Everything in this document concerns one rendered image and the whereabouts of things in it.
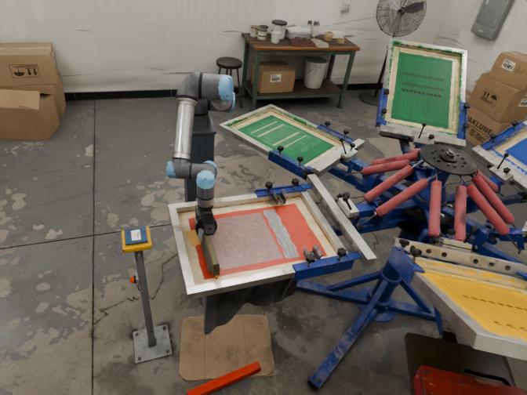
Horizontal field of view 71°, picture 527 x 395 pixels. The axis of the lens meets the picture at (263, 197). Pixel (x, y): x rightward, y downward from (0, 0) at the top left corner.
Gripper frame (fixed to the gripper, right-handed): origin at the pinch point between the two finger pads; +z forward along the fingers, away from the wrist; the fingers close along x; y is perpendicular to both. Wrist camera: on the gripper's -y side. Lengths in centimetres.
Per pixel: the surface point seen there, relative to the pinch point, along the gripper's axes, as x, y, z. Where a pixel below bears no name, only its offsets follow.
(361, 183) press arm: -109, 35, 5
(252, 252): -20.9, -8.7, 5.1
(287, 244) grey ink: -39.2, -7.8, 4.2
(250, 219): -27.1, 14.6, 4.1
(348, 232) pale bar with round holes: -68, -15, -4
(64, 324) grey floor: 82, 45, 99
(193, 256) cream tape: 7.0, -4.5, 5.1
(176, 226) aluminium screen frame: 11.9, 13.6, 0.7
